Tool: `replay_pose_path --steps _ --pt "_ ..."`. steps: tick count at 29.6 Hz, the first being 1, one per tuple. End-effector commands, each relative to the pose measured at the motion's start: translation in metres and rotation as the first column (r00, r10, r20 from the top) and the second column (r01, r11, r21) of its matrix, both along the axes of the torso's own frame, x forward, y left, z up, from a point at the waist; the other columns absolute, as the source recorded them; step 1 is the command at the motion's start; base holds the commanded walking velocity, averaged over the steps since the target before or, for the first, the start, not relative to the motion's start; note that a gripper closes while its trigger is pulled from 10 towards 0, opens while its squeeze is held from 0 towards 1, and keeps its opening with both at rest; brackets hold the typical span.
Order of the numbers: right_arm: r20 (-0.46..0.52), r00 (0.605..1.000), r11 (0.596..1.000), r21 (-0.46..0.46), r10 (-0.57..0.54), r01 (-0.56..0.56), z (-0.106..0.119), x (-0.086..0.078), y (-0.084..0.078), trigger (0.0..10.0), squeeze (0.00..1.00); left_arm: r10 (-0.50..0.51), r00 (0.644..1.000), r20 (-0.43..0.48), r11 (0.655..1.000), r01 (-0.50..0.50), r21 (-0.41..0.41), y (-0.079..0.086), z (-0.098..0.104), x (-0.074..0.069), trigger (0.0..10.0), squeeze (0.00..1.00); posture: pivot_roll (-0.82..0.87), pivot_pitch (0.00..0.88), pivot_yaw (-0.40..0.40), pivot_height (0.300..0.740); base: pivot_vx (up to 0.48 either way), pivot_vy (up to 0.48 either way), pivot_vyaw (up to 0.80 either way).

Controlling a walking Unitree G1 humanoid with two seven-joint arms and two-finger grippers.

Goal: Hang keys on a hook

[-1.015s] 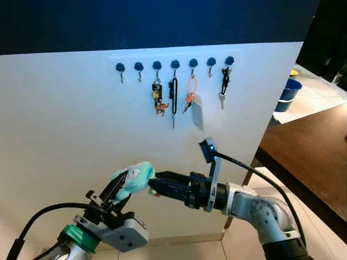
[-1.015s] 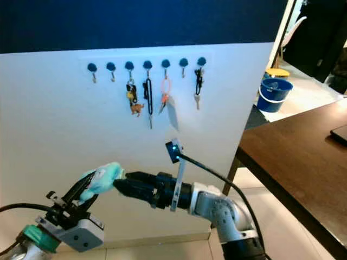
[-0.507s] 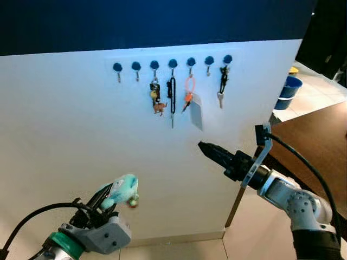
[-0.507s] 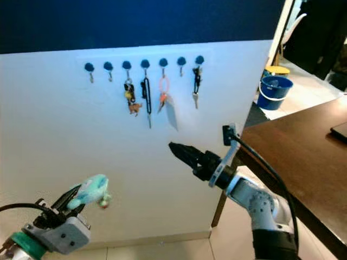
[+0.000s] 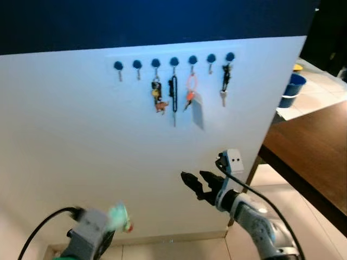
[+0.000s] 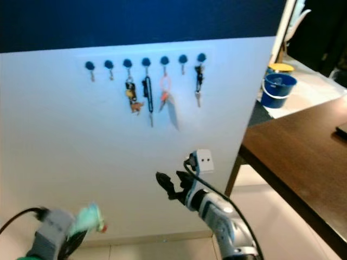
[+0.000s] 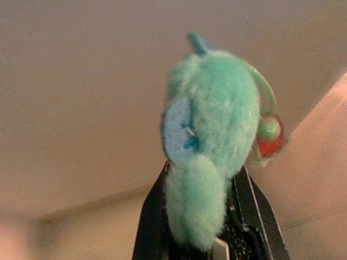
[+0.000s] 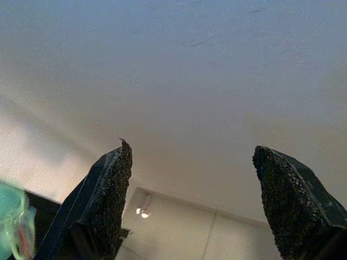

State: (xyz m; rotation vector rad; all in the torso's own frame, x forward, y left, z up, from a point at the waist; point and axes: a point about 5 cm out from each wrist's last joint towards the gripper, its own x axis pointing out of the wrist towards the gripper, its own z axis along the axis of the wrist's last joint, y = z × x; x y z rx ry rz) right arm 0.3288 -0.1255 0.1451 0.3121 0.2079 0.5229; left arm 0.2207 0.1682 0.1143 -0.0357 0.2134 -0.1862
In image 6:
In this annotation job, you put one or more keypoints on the dark brown wooden table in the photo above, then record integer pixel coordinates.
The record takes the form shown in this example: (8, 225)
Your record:
(303, 162)

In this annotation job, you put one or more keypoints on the key on black loop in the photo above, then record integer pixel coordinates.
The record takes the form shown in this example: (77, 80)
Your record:
(148, 110)

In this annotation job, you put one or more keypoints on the yellow round lid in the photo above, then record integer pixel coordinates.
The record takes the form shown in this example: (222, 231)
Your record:
(282, 67)

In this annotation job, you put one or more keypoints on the orange loop key with tag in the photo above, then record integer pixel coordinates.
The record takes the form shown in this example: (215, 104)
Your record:
(164, 97)

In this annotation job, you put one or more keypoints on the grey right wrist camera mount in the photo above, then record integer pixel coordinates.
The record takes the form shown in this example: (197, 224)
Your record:
(203, 161)

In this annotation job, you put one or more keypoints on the black smartphone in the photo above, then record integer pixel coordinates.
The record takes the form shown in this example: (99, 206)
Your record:
(342, 130)

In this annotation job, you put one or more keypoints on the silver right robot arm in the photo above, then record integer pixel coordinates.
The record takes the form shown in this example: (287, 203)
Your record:
(227, 222)

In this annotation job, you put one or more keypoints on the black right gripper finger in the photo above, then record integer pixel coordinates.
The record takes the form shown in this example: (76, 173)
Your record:
(167, 185)
(184, 177)

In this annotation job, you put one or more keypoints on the blue capped metal hook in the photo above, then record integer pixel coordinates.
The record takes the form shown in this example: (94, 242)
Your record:
(164, 60)
(127, 63)
(109, 64)
(182, 58)
(90, 65)
(201, 57)
(146, 62)

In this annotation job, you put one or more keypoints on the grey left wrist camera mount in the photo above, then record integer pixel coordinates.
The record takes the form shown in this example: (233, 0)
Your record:
(54, 230)

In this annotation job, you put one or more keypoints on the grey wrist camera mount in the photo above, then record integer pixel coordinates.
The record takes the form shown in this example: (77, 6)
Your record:
(203, 161)
(54, 230)

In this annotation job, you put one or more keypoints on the blue plastic bucket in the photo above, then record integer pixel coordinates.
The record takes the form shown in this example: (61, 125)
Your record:
(279, 92)

